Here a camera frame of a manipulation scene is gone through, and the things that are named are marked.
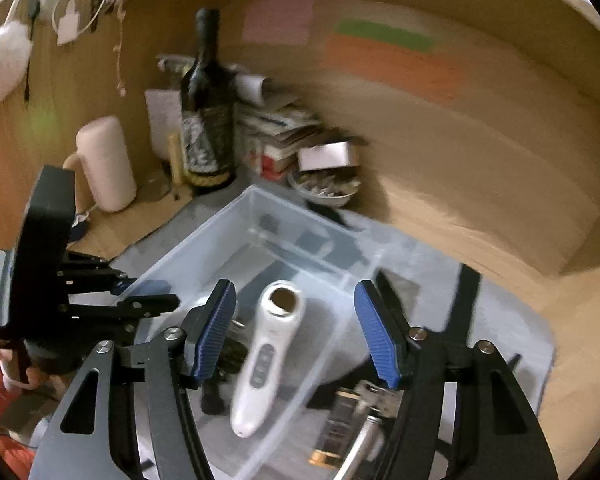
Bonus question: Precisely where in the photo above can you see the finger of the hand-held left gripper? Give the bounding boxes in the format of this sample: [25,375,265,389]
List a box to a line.
[57,292,181,333]
[60,252,131,297]

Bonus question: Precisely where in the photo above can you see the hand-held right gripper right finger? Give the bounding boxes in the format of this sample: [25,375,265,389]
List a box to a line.
[354,280,561,480]

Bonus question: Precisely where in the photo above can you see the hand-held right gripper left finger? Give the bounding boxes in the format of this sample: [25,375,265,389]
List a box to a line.
[27,279,237,480]

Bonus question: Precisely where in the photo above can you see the small dark figurine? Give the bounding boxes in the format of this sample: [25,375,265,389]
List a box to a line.
[200,312,247,415]

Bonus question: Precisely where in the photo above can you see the white handheld massager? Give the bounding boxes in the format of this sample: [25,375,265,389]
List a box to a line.
[230,280,307,438]

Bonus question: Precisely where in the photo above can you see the clear plastic storage box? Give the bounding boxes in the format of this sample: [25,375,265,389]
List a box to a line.
[110,185,421,480]

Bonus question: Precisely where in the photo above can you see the silver metal tool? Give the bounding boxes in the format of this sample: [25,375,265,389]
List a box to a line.
[330,380,406,480]

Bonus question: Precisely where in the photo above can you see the person's left hand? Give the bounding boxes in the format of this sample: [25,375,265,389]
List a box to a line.
[0,347,70,397]

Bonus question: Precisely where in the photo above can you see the grey mat with black letters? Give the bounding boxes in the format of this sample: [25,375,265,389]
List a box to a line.
[80,200,556,480]

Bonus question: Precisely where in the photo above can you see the yellow tube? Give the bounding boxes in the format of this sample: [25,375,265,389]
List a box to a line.
[169,134,186,186]

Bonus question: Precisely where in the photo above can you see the small bowl of trinkets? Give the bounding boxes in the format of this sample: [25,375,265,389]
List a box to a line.
[287,167,363,208]

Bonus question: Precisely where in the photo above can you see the white paper note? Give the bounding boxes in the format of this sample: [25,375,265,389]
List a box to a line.
[145,89,183,156]

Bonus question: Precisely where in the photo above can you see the person's red garment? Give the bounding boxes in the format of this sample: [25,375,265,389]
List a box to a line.
[0,340,37,480]

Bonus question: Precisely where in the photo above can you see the white card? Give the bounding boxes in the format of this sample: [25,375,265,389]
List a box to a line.
[297,141,356,171]

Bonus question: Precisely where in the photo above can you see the white fluffy pompom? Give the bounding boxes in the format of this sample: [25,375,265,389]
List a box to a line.
[0,22,35,106]

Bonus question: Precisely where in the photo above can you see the dark wine bottle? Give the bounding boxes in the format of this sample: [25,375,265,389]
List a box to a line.
[179,8,236,192]

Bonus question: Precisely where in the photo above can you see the stack of books and boxes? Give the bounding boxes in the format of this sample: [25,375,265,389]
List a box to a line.
[235,100,341,181]

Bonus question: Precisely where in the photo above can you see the white hanging tag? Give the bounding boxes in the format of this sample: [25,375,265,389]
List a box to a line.
[57,10,81,45]

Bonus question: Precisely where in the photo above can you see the rolled paper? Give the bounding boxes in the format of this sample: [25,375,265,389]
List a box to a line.
[157,55,271,106]

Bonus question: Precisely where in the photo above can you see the orange sticky note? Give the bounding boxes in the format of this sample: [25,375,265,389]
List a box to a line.
[320,35,468,106]

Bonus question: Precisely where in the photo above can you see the green sticky note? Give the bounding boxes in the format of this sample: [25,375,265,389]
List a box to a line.
[336,19,438,52]

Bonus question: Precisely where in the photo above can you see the pink sticky note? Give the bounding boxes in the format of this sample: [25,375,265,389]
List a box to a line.
[242,0,315,45]

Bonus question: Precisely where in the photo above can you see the pink cylinder with handle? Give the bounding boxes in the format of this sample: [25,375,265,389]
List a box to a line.
[62,115,137,213]

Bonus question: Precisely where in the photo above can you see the beaded cord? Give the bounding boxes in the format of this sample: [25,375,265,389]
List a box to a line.
[111,0,129,97]

